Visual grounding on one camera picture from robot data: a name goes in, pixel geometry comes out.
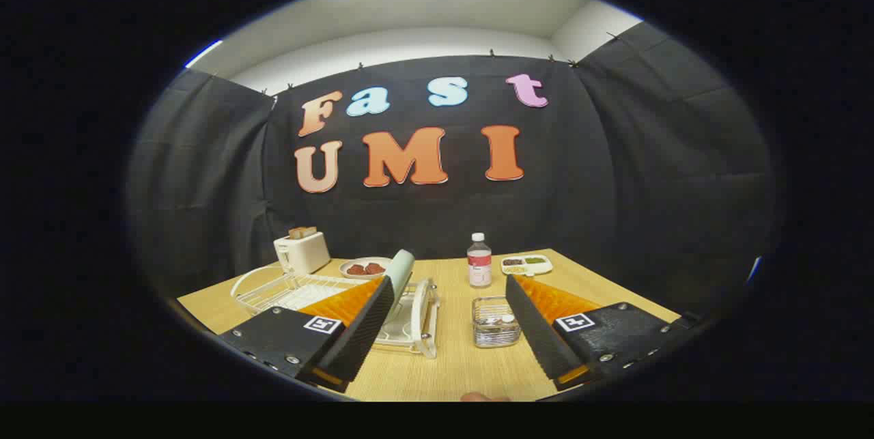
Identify light green plate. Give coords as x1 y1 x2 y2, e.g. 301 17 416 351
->
384 249 416 317

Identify black backdrop cloth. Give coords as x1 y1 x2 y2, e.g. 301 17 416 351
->
126 21 776 317

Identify white wire dish rack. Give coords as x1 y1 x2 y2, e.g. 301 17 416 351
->
230 263 440 360

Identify metal wire basket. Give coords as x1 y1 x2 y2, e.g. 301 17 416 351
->
472 296 522 349

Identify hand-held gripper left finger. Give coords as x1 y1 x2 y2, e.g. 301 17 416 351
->
218 275 397 393

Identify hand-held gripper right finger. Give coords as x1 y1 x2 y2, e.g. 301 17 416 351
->
505 274 704 391

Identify cream toaster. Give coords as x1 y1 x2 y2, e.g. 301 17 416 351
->
273 231 332 276

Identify white divided snack tray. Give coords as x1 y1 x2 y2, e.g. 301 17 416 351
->
501 255 554 277

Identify white plate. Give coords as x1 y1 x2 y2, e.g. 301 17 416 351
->
339 257 393 281

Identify clear bottle with red label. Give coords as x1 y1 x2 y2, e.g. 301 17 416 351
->
467 233 493 288

